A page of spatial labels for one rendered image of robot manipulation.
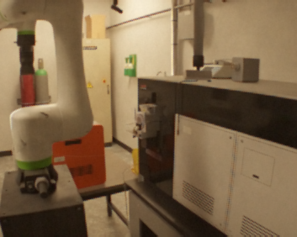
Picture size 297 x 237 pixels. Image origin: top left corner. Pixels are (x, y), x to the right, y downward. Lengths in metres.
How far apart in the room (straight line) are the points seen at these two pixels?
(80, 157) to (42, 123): 0.93
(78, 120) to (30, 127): 0.16
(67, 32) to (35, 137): 0.36
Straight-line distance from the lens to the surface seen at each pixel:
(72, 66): 0.90
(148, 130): 1.43
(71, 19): 0.92
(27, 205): 0.79
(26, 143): 0.84
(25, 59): 1.33
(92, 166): 1.78
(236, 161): 1.06
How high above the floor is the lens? 1.53
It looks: 12 degrees down
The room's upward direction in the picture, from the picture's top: straight up
